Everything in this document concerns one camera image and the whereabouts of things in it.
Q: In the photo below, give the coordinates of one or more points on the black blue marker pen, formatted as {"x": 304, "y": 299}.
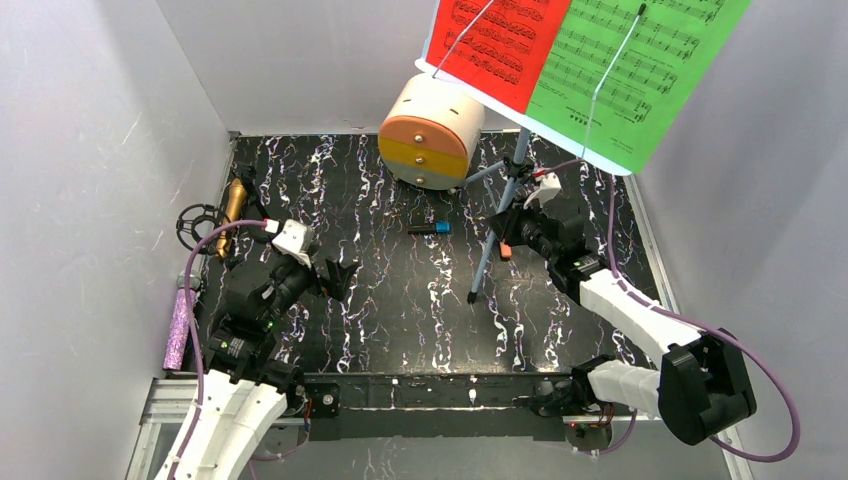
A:
{"x": 430, "y": 228}

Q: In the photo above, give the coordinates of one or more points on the red sheet music page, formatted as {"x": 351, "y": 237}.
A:
{"x": 496, "y": 47}

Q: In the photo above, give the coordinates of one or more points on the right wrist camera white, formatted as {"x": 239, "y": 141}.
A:
{"x": 546, "y": 187}

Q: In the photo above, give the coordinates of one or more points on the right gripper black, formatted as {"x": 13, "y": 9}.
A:
{"x": 515, "y": 226}

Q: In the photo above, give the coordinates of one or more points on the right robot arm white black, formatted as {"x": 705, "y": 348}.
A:
{"x": 699, "y": 384}

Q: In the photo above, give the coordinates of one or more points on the round three-drawer storage box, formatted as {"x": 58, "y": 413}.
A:
{"x": 430, "y": 134}

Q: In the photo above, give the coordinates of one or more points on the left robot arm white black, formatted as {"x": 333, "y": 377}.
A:
{"x": 244, "y": 388}

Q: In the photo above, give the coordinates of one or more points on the aluminium frame rail base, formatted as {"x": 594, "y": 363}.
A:
{"x": 370, "y": 405}

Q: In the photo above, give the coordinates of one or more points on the orange white highlighter pen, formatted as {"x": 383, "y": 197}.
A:
{"x": 505, "y": 252}

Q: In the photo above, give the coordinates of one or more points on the purple glitter microphone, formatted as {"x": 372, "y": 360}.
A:
{"x": 185, "y": 298}

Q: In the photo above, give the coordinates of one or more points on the gold microphone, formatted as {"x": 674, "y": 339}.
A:
{"x": 230, "y": 218}

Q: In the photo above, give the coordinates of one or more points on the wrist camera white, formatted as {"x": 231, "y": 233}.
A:
{"x": 295, "y": 239}
{"x": 546, "y": 187}

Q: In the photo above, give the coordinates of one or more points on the black shock-mount tripod stand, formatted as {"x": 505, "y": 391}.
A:
{"x": 193, "y": 218}

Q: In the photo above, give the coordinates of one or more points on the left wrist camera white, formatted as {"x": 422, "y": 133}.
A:
{"x": 295, "y": 239}

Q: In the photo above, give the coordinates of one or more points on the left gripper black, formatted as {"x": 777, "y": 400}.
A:
{"x": 321, "y": 278}

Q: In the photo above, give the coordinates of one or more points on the green sheet music page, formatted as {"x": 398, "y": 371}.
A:
{"x": 619, "y": 73}

